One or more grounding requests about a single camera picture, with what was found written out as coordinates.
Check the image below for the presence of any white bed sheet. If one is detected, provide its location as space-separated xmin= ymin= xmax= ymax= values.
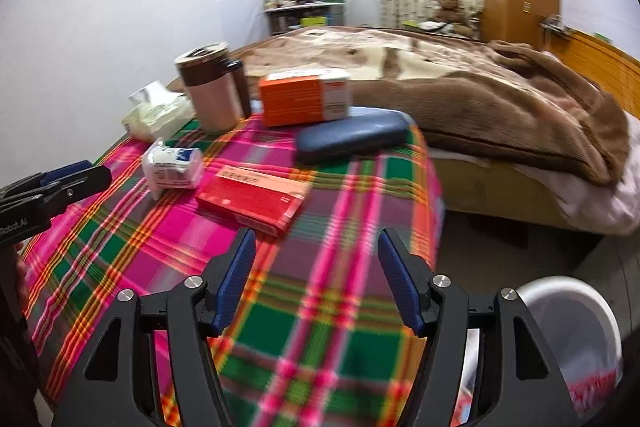
xmin=430 ymin=114 xmax=639 ymax=236

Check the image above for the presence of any small white yogurt pack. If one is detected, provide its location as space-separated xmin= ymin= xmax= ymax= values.
xmin=142 ymin=139 xmax=204 ymax=200

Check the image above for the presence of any red flat box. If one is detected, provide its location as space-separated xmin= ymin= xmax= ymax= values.
xmin=195 ymin=166 xmax=311 ymax=237

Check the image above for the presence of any orange white medicine box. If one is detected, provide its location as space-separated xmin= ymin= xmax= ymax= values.
xmin=258 ymin=68 xmax=352 ymax=128

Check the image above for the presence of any dark blue glasses case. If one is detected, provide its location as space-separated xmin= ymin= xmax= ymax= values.
xmin=295 ymin=108 xmax=411 ymax=165

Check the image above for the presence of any brown pink lidded mug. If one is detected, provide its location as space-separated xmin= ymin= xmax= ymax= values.
xmin=175 ymin=42 xmax=253 ymax=133

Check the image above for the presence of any plaid colourful tablecloth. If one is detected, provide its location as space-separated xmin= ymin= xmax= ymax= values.
xmin=22 ymin=116 xmax=442 ymax=426

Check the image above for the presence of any white trash bin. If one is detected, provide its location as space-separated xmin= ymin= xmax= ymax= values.
xmin=454 ymin=274 xmax=624 ymax=425

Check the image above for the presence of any brown fleece blanket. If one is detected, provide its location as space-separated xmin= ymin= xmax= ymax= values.
xmin=229 ymin=26 xmax=630 ymax=186

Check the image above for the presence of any wooden bed headboard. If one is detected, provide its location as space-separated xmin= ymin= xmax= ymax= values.
xmin=544 ymin=29 xmax=640 ymax=118

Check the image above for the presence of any soft tissue pack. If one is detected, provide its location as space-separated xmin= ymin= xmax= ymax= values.
xmin=122 ymin=81 xmax=195 ymax=143

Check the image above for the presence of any brown teddy bear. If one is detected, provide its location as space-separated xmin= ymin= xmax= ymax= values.
xmin=430 ymin=0 xmax=477 ymax=39

